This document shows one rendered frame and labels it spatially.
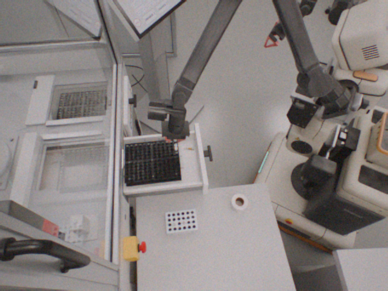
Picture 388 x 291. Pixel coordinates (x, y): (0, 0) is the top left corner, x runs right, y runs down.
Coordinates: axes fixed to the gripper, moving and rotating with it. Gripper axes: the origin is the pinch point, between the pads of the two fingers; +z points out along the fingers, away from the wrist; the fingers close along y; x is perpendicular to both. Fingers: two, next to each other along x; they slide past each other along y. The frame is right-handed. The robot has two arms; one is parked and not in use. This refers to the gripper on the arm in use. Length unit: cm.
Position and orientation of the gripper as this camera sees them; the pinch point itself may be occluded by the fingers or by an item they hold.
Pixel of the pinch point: (173, 140)
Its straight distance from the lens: 104.8
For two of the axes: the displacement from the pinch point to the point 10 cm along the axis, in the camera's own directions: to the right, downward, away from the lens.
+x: 1.1, 8.7, -4.8
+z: -1.4, 4.9, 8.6
